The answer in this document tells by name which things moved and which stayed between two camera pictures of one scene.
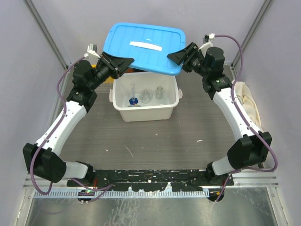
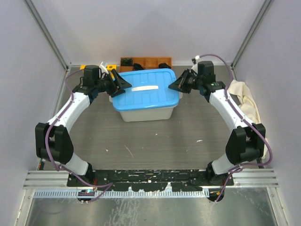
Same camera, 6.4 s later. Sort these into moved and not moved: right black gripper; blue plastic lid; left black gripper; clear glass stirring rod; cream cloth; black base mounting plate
Moved: blue plastic lid; right black gripper; left black gripper
Not moved: clear glass stirring rod; black base mounting plate; cream cloth
